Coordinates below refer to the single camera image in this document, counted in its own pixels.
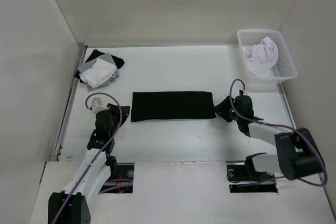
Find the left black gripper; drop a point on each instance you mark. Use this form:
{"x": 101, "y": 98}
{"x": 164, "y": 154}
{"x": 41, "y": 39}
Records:
{"x": 114, "y": 109}

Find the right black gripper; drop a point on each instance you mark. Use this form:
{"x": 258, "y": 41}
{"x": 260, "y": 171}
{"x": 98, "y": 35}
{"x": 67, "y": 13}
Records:
{"x": 219, "y": 110}

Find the black tank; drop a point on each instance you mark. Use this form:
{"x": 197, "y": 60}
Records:
{"x": 95, "y": 54}
{"x": 176, "y": 105}

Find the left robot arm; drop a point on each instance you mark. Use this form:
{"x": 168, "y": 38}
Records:
{"x": 74, "y": 203}

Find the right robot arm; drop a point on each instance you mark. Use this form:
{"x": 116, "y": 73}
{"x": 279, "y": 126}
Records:
{"x": 297, "y": 153}

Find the folded white tank top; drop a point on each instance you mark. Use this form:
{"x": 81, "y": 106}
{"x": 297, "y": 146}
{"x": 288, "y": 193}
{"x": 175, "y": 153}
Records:
{"x": 99, "y": 73}

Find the folded black tank top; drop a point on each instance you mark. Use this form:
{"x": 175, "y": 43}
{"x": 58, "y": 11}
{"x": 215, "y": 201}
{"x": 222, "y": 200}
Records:
{"x": 95, "y": 54}

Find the folded grey tank top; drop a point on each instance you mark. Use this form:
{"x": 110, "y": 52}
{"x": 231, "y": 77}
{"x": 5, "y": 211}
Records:
{"x": 85, "y": 66}

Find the white tank top in basket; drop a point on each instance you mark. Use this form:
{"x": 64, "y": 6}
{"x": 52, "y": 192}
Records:
{"x": 261, "y": 58}

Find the white plastic basket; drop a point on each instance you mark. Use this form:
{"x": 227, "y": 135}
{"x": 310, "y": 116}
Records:
{"x": 283, "y": 70}

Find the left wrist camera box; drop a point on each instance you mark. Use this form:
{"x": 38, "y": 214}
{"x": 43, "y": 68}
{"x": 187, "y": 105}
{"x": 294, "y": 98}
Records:
{"x": 97, "y": 104}

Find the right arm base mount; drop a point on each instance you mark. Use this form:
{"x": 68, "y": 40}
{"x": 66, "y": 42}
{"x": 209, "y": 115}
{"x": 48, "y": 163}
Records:
{"x": 243, "y": 178}

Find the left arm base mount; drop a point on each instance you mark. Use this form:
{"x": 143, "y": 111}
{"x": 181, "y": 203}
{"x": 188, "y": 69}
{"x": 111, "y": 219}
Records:
{"x": 120, "y": 180}

